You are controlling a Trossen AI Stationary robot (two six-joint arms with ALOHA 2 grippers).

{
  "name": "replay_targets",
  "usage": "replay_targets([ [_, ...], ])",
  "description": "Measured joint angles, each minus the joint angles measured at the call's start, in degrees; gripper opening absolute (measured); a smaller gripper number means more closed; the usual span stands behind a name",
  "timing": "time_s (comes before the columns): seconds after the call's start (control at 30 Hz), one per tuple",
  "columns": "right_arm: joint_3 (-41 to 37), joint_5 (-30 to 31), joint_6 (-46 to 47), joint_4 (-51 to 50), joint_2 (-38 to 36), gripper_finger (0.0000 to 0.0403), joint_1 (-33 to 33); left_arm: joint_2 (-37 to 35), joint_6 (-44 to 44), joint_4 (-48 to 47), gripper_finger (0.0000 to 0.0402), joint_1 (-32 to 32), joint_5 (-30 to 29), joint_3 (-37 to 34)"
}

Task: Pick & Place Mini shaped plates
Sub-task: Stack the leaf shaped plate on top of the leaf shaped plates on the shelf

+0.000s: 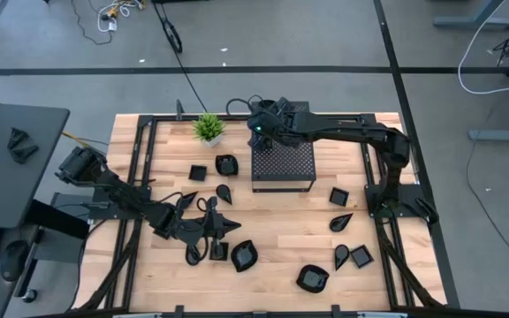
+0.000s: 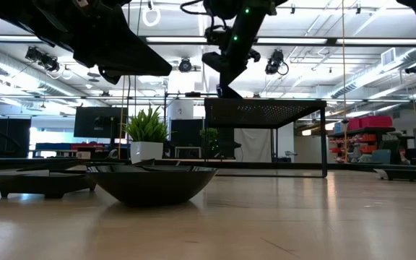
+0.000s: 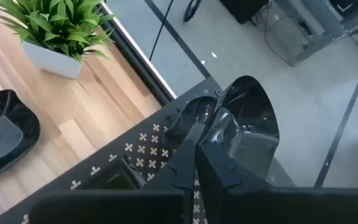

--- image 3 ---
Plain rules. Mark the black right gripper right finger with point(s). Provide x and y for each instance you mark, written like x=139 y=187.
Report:
x=219 y=174

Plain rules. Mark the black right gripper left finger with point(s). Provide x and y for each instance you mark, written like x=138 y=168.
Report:
x=182 y=174

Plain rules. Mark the black teardrop mini plate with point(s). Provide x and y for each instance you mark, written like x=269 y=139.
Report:
x=179 y=124

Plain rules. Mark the black square mini plate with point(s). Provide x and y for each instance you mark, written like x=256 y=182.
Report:
x=117 y=177

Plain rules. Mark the black leaf-shaped mini plate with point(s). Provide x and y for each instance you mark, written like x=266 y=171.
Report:
x=253 y=102
x=5 y=137

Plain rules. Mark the black perforated metal shelf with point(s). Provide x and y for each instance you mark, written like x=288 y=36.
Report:
x=104 y=155

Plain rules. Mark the black oval loop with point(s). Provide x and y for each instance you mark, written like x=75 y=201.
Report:
x=186 y=17

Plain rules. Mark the grey metal desk base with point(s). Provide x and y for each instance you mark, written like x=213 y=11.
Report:
x=315 y=43

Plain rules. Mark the black box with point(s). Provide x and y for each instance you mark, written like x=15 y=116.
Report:
x=244 y=9

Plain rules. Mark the green plant in white pot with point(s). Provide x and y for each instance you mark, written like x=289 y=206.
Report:
x=51 y=62

